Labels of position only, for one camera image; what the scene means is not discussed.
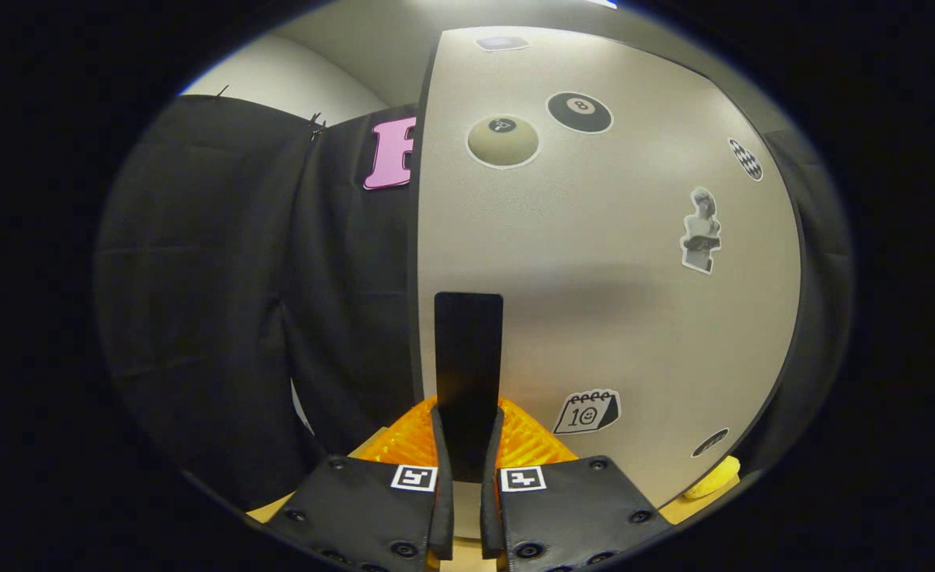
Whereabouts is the black door handle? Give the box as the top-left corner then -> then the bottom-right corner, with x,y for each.
434,292 -> 504,484

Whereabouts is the yellow plush toy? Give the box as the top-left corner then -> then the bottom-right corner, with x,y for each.
683,455 -> 742,501

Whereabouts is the black backdrop cloth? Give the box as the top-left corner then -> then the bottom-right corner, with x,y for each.
94,95 -> 853,509

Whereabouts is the grey cabinet door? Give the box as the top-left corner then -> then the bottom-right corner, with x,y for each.
415,26 -> 802,541

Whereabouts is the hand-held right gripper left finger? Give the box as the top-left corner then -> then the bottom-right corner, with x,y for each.
263,396 -> 457,572

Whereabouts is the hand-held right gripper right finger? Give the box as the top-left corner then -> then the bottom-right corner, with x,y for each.
479,396 -> 676,572

